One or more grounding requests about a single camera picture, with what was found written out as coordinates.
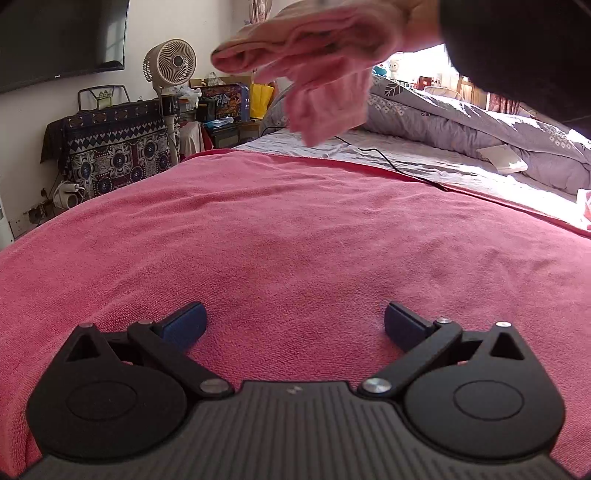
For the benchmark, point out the white tower appliance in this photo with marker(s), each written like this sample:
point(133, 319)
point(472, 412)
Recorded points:
point(3, 221)

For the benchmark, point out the white rabbit doll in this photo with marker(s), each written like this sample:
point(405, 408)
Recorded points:
point(394, 67)

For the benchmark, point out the person's right hand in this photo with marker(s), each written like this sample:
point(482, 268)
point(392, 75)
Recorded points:
point(422, 23)

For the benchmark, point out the pink patterned curtain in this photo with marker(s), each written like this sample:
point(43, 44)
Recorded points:
point(258, 9)

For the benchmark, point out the white hair dryer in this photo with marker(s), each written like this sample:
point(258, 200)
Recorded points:
point(69, 196)

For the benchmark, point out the blue plush toy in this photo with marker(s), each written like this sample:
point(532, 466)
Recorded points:
point(379, 70)

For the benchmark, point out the white wall socket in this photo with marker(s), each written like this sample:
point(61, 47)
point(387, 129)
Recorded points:
point(17, 227)

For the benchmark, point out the patterned cloth covered cabinet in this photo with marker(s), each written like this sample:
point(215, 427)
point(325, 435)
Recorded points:
point(115, 152)

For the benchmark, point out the colourful printed box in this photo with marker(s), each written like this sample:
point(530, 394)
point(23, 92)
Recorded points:
point(228, 101)

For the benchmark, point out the black television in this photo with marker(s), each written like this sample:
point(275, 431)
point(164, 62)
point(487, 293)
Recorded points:
point(55, 32)

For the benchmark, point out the beige standing fan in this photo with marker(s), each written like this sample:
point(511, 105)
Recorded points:
point(168, 62)

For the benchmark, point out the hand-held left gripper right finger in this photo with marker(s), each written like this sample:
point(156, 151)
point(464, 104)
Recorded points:
point(401, 325)

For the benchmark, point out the window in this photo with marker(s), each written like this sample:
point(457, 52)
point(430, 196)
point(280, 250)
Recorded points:
point(429, 60)

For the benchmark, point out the white red garment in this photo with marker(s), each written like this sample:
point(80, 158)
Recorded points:
point(191, 138)

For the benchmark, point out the pink towel blanket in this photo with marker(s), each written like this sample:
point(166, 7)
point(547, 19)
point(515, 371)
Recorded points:
point(295, 230)

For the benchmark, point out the pink strawberry print garment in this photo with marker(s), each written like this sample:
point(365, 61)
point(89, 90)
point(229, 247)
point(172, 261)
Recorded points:
point(323, 69)

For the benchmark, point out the yellow bag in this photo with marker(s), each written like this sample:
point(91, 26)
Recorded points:
point(261, 101)

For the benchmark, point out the grey bed sheet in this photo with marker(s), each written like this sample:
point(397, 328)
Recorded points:
point(295, 145)

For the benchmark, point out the person's right forearm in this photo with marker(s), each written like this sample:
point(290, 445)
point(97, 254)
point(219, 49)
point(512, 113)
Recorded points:
point(531, 55)

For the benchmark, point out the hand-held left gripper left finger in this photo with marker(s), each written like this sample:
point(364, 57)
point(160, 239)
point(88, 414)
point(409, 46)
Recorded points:
point(184, 323)

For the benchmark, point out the red box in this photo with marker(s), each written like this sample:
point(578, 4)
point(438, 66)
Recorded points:
point(424, 83)

